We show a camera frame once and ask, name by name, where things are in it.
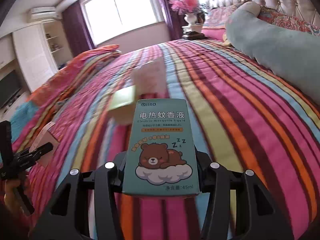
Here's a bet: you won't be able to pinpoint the teal bear mosquito liquid box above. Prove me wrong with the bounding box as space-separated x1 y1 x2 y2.
123 99 200 197

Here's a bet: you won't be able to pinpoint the person's left hand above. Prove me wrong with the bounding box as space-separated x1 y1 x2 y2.
4 179 28 225

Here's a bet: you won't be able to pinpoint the white flat box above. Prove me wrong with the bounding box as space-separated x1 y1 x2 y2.
29 121 60 167

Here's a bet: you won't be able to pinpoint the folded colourful quilt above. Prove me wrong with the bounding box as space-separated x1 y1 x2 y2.
10 44 121 144

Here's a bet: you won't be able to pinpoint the large lime green box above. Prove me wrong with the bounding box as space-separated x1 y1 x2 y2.
108 86 137 125

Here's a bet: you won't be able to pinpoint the black television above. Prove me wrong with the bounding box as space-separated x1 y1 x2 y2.
0 70 22 108

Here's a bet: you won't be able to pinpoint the pink plush dolphin toy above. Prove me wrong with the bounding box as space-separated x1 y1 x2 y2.
131 56 167 96

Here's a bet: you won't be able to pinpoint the white wardrobe cabinet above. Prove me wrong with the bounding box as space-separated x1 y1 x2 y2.
0 18 74 123

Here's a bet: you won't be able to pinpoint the purple curtain left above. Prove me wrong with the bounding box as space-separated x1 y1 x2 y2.
62 1 95 57

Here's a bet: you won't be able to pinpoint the purple curtain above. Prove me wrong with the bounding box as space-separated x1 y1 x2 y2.
62 1 95 57
153 0 194 41

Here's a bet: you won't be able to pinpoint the white bedside table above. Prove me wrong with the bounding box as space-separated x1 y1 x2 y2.
182 23 207 40

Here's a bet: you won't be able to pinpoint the pink patterned pillow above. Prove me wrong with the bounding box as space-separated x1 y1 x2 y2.
201 3 320 41

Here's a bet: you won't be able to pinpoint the light blue long plush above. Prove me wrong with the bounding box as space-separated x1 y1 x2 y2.
225 2 319 103

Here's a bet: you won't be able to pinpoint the white air conditioner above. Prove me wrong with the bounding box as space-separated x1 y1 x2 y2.
28 7 62 23

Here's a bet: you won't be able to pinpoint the pink flowers in white vase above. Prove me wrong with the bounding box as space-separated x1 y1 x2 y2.
169 0 210 24

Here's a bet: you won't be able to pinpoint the purple curtain right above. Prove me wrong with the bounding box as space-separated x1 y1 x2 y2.
153 0 194 41

